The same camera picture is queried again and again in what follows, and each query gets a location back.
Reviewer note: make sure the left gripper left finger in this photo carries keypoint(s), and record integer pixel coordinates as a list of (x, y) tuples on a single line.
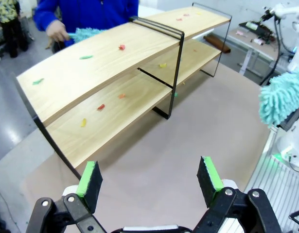
[(89, 184)]

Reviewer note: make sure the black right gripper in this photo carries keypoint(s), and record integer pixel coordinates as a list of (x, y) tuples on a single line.
[(290, 120)]

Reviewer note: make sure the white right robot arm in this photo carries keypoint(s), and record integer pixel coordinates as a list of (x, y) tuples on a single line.
[(296, 60)]

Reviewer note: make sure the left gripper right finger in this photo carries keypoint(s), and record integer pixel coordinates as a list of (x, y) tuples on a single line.
[(208, 182)]

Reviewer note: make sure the person's right hand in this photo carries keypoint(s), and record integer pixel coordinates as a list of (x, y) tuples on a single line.
[(55, 30)]

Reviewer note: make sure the beige desk with white legs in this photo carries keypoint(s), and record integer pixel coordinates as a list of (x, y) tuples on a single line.
[(261, 51)]

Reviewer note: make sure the black device with green roller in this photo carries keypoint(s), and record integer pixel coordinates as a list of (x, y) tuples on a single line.
[(255, 26)]

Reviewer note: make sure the wooden shelf unit black frame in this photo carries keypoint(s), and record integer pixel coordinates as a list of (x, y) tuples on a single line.
[(95, 72), (188, 26)]

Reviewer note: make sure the person in blue jacket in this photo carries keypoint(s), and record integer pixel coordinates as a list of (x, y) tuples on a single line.
[(91, 12)]

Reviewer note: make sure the person in yellow patterned shirt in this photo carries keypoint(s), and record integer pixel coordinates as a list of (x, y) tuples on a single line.
[(7, 14)]

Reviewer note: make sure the teal microfibre duster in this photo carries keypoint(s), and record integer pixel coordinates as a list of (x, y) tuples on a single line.
[(84, 34), (283, 97)]

